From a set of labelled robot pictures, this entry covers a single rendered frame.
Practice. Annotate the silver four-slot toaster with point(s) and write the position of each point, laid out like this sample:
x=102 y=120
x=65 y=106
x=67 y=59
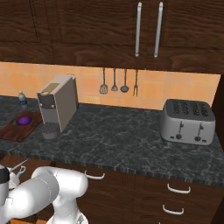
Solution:
x=188 y=122

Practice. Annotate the hanging whisk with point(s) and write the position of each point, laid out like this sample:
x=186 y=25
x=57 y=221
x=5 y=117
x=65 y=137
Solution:
x=114 y=87

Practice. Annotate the dark wood cupboard door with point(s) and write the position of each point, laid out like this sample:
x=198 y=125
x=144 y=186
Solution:
x=20 y=26
x=96 y=29
x=195 y=32

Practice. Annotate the grey coffee machine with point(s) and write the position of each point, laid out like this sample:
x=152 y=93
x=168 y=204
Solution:
x=59 y=102

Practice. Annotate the dark wood drawer front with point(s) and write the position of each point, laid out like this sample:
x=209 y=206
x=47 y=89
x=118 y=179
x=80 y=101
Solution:
x=116 y=198
x=198 y=214
x=201 y=192

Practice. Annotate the hanging ladle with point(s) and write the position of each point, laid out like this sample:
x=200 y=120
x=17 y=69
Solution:
x=124 y=88

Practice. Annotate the dark wooden cutting board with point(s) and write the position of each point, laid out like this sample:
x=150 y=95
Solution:
x=20 y=128

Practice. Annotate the small white kitchen tool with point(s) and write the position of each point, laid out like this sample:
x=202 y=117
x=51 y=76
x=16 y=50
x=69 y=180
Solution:
x=14 y=181

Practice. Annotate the dark wood open drawer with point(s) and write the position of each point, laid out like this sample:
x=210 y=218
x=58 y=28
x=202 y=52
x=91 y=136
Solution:
x=36 y=165

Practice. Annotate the clear water bottle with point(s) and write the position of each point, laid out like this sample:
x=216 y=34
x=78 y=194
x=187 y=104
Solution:
x=22 y=100

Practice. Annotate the purple eggplant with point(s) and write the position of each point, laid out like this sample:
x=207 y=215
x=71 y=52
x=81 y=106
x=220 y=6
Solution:
x=23 y=120

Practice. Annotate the hanging slotted spatula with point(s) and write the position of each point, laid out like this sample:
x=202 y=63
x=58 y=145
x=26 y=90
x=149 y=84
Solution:
x=103 y=89

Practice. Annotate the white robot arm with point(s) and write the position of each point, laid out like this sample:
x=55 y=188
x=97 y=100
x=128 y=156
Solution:
x=40 y=192

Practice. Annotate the hanging meat fork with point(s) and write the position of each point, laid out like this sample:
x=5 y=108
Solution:
x=135 y=87

